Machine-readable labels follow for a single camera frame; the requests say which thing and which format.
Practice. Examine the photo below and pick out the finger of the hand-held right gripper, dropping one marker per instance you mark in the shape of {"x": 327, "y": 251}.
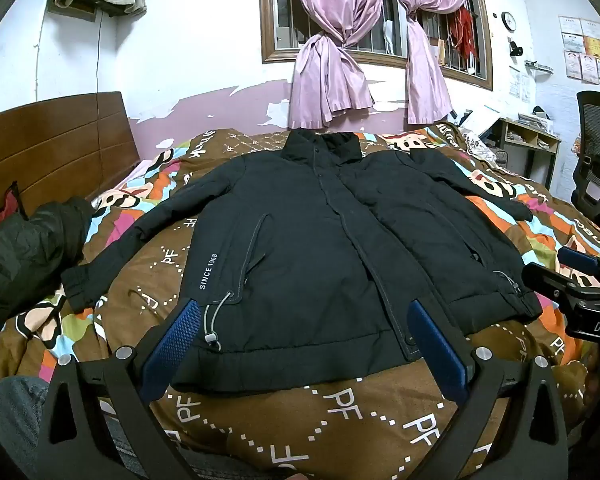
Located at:
{"x": 577, "y": 259}
{"x": 550, "y": 277}

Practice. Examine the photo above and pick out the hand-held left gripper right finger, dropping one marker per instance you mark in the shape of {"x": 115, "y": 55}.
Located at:
{"x": 437, "y": 345}

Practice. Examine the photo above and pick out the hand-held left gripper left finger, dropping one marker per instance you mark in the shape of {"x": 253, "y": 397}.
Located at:
{"x": 175, "y": 340}

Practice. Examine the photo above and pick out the black jacket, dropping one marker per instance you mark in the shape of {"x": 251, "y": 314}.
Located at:
{"x": 305, "y": 260}

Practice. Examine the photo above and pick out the black mesh office chair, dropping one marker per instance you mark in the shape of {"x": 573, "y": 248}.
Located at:
{"x": 597, "y": 160}

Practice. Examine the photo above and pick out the wooden shelf desk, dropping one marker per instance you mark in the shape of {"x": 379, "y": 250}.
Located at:
{"x": 530, "y": 145}

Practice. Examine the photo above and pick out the brown printed quilt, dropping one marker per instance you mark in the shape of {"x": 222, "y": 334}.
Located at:
{"x": 330, "y": 425}

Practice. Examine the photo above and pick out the white flat board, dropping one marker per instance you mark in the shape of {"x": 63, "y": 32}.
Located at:
{"x": 485, "y": 120}

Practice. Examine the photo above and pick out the dark green jacket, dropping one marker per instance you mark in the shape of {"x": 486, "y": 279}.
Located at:
{"x": 25, "y": 255}

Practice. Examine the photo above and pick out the red cloth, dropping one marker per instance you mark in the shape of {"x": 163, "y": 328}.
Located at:
{"x": 7, "y": 205}

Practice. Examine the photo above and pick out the wooden headboard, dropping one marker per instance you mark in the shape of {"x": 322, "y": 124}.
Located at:
{"x": 55, "y": 150}

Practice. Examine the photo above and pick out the red hanging garment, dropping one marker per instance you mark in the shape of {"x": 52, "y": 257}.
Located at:
{"x": 465, "y": 35}

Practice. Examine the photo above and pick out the narrow pink curtain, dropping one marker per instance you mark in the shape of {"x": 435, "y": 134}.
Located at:
{"x": 425, "y": 60}

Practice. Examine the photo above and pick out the wide pink curtain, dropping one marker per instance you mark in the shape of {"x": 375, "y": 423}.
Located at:
{"x": 330, "y": 35}

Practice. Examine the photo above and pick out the white wall papers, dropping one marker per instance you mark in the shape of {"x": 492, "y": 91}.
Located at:
{"x": 521, "y": 82}

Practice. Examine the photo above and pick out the small wall shelf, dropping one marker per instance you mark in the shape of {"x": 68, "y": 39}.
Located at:
{"x": 539, "y": 66}

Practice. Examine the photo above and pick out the group of wall certificates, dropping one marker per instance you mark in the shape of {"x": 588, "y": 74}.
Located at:
{"x": 587, "y": 50}

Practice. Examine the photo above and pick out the black wall fixture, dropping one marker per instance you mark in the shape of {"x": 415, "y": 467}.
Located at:
{"x": 516, "y": 49}

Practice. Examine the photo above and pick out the round wall clock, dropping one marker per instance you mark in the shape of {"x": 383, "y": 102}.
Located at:
{"x": 508, "y": 20}

